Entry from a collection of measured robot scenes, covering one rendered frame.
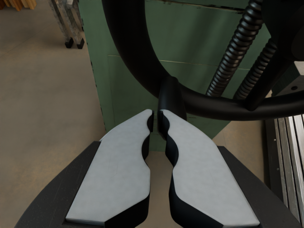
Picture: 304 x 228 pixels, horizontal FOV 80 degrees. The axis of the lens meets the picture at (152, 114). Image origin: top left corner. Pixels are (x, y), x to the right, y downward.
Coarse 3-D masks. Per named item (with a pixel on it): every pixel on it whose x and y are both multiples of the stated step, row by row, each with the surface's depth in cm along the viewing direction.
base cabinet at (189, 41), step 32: (96, 0) 29; (160, 0) 29; (96, 32) 34; (160, 32) 34; (192, 32) 33; (224, 32) 33; (96, 64) 40; (192, 64) 40; (128, 96) 50; (224, 96) 50
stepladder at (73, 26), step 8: (48, 0) 94; (64, 0) 96; (72, 0) 100; (56, 8) 99; (64, 8) 97; (72, 8) 100; (56, 16) 102; (72, 16) 106; (80, 16) 119; (64, 24) 109; (72, 24) 106; (64, 32) 110; (72, 32) 109; (72, 40) 119; (80, 40) 117; (80, 48) 119
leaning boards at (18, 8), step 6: (0, 0) 127; (6, 0) 128; (12, 0) 124; (18, 0) 128; (24, 0) 129; (30, 0) 129; (0, 6) 127; (12, 6) 131; (18, 6) 128; (24, 6) 133; (30, 6) 131
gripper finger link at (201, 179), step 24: (168, 120) 11; (168, 144) 10; (192, 144) 9; (192, 168) 8; (216, 168) 8; (192, 192) 7; (216, 192) 7; (240, 192) 7; (192, 216) 7; (216, 216) 6; (240, 216) 6
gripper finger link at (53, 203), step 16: (96, 144) 9; (80, 160) 8; (64, 176) 7; (80, 176) 7; (48, 192) 7; (64, 192) 7; (32, 208) 6; (48, 208) 6; (64, 208) 6; (16, 224) 6; (32, 224) 6; (48, 224) 6; (64, 224) 6; (80, 224) 6
